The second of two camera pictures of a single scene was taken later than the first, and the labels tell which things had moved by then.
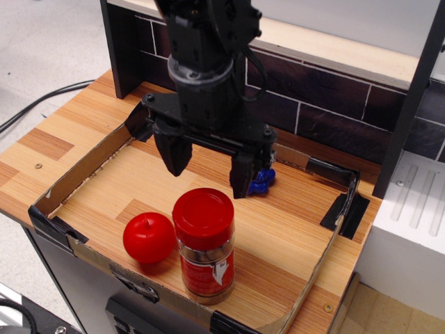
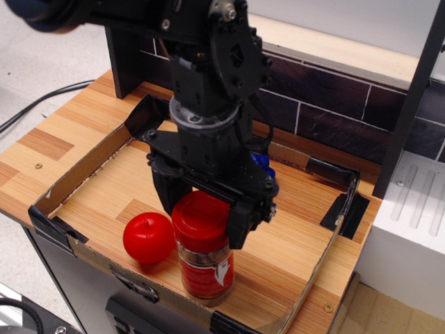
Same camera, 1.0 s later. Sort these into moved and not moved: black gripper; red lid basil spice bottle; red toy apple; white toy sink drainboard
Moved: black gripper
Not moved: red lid basil spice bottle; red toy apple; white toy sink drainboard
